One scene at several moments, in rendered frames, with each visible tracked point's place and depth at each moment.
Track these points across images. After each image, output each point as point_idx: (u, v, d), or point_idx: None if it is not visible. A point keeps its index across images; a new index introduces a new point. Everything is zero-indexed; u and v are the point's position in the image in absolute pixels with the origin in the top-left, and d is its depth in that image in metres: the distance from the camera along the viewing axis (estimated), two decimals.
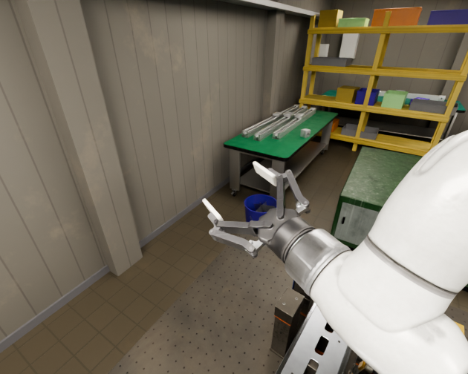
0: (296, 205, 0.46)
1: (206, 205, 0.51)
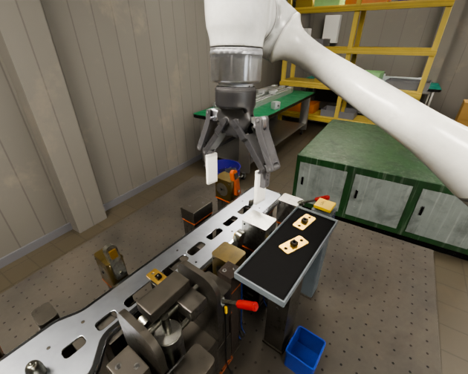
0: (215, 119, 0.52)
1: (256, 195, 0.49)
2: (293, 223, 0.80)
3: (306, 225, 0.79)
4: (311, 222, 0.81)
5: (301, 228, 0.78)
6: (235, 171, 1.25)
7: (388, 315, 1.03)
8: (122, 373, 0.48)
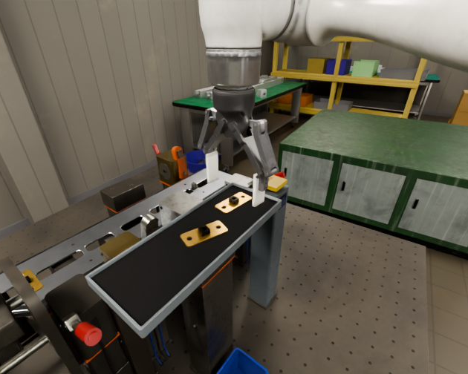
0: (214, 119, 0.51)
1: (254, 198, 0.49)
2: (217, 204, 0.55)
3: (233, 208, 0.54)
4: (244, 202, 0.56)
5: (224, 211, 0.53)
6: (179, 148, 1.00)
7: (363, 330, 0.78)
8: None
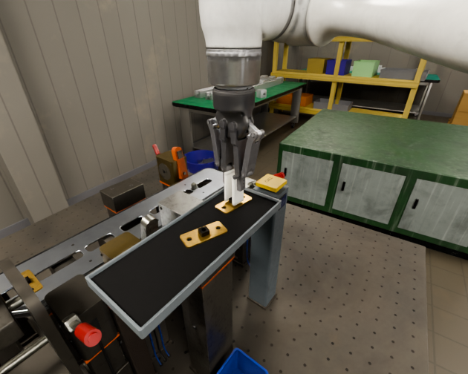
0: (217, 125, 0.50)
1: (233, 197, 0.53)
2: (218, 205, 0.55)
3: (233, 208, 0.54)
4: (244, 202, 0.56)
5: (225, 211, 0.53)
6: (178, 148, 1.00)
7: (363, 330, 0.78)
8: None
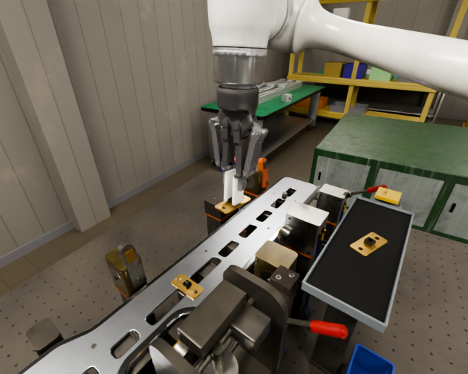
0: (219, 125, 0.51)
1: (234, 197, 0.53)
2: (217, 205, 0.55)
3: (233, 208, 0.54)
4: (243, 203, 0.56)
5: (225, 211, 0.53)
6: (264, 159, 1.08)
7: (455, 328, 0.86)
8: None
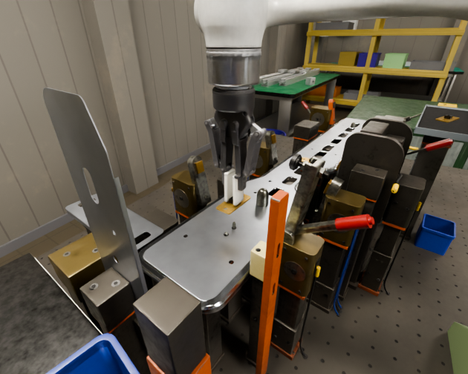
0: (215, 125, 0.50)
1: (235, 197, 0.53)
2: (218, 205, 0.55)
3: (235, 208, 0.54)
4: (244, 202, 0.56)
5: (227, 211, 0.53)
6: (333, 99, 1.35)
7: None
8: (370, 172, 0.58)
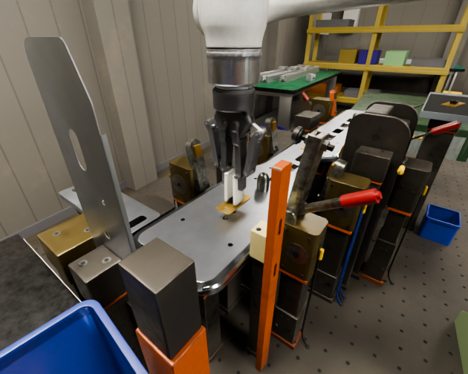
0: (215, 125, 0.50)
1: (235, 197, 0.53)
2: (218, 205, 0.55)
3: (235, 208, 0.54)
4: (244, 202, 0.56)
5: (227, 211, 0.53)
6: (335, 90, 1.33)
7: None
8: (375, 153, 0.56)
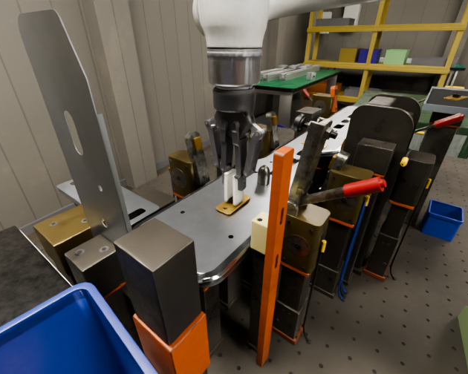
0: (215, 125, 0.50)
1: (235, 197, 0.53)
2: (218, 205, 0.55)
3: (235, 208, 0.54)
4: (244, 202, 0.56)
5: (227, 211, 0.53)
6: (336, 87, 1.32)
7: None
8: (377, 145, 0.55)
